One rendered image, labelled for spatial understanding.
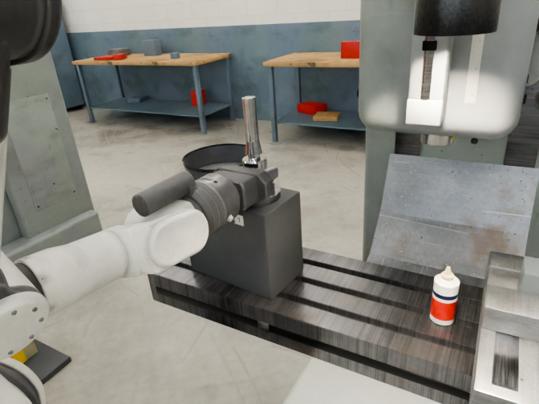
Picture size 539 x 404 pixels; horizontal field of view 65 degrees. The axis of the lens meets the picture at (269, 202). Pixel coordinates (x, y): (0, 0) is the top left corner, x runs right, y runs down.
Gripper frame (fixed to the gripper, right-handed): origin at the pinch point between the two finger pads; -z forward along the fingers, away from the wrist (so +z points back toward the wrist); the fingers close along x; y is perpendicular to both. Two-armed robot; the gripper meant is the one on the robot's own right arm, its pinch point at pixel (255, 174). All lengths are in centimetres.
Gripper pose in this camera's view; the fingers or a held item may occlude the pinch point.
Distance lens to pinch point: 80.2
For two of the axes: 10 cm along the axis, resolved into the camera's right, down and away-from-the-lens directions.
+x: -8.4, -1.8, 5.1
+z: -5.4, 4.0, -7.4
